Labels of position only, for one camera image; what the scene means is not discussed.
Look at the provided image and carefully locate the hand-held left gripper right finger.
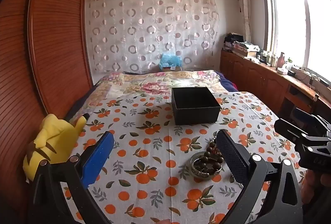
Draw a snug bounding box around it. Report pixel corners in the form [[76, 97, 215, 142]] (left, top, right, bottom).
[[216, 129, 305, 224]]

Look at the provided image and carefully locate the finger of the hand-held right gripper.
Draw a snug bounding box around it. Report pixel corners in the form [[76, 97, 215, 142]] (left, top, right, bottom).
[[294, 107, 331, 135], [274, 118, 312, 144]]

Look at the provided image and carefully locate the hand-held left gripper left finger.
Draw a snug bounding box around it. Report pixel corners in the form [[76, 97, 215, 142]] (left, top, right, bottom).
[[27, 131, 115, 224]]

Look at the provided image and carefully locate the dark wooden bead bracelet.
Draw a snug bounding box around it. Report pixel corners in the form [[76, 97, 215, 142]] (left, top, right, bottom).
[[199, 136, 225, 175]]

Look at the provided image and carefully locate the silver carved bangle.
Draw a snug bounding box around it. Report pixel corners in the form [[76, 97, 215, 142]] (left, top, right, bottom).
[[189, 153, 223, 178]]

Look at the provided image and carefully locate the black square box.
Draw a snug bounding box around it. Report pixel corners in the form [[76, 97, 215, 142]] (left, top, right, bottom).
[[171, 87, 221, 126]]

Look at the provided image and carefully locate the person's right hand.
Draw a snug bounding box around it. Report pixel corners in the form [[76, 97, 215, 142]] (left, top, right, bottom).
[[302, 169, 331, 189]]

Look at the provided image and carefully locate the yellow plush toy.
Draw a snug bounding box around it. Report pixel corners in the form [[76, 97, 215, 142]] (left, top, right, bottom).
[[23, 114, 87, 183]]

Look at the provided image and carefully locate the orange fruit print bedsheet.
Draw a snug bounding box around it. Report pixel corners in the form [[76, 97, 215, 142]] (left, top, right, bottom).
[[61, 91, 311, 224]]

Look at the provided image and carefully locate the wooden cabinet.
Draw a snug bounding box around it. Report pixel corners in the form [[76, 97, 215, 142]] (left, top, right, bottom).
[[220, 49, 331, 121]]

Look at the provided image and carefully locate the row of small bottles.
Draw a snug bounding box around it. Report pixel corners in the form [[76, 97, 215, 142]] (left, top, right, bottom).
[[260, 50, 278, 67]]

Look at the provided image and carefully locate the purple blanket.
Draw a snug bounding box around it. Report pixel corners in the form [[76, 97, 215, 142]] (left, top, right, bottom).
[[215, 71, 241, 93]]

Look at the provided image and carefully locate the floral quilt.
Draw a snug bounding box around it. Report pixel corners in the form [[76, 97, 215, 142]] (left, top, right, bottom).
[[93, 70, 226, 111]]

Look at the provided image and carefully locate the stack of books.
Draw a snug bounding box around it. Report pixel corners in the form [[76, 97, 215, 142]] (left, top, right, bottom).
[[233, 41, 261, 59]]

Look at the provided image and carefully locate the window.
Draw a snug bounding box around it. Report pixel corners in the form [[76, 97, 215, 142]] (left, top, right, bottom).
[[261, 0, 331, 77]]

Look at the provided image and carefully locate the small cardboard box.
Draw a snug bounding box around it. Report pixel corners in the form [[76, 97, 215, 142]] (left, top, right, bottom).
[[159, 65, 182, 72]]

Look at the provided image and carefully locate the blue plastic bag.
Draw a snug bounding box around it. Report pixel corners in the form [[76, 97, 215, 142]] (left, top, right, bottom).
[[159, 52, 182, 69]]

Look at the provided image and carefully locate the patterned window curtain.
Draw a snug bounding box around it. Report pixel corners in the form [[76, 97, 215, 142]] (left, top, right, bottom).
[[234, 0, 253, 44]]

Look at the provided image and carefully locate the circle pattern sheer curtain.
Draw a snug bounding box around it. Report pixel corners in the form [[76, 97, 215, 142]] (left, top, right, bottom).
[[86, 0, 221, 75]]

